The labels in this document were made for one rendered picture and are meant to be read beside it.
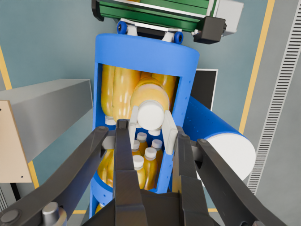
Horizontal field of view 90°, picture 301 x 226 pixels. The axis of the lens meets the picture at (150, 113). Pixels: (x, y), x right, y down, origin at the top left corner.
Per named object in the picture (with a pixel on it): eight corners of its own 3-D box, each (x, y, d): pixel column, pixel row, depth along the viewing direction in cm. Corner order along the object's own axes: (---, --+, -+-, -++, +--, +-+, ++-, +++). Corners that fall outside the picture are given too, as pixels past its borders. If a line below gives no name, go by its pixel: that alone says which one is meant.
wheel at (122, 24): (121, 34, 51) (126, 36, 52) (122, 19, 50) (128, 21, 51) (115, 34, 54) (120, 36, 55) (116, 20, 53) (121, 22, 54)
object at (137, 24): (136, 37, 57) (134, 31, 45) (137, 30, 56) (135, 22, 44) (162, 41, 58) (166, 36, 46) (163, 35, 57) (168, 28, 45)
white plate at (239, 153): (200, 197, 69) (199, 194, 70) (260, 177, 66) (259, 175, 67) (181, 148, 60) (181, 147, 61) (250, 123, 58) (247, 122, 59)
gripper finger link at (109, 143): (124, 153, 14) (92, 149, 14) (129, 130, 19) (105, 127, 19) (126, 139, 14) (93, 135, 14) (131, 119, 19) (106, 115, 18)
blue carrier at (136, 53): (93, 219, 80) (80, 298, 54) (102, 40, 53) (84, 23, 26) (146, 215, 87) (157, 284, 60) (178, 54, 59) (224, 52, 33)
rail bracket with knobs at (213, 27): (187, 41, 60) (195, 37, 51) (191, 21, 58) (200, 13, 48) (210, 45, 61) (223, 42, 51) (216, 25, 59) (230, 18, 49)
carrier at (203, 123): (170, 123, 153) (197, 112, 150) (199, 195, 70) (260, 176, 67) (160, 97, 144) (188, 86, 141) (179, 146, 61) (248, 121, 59)
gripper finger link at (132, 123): (132, 150, 16) (125, 149, 16) (135, 124, 23) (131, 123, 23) (136, 125, 15) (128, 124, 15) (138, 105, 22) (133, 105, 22)
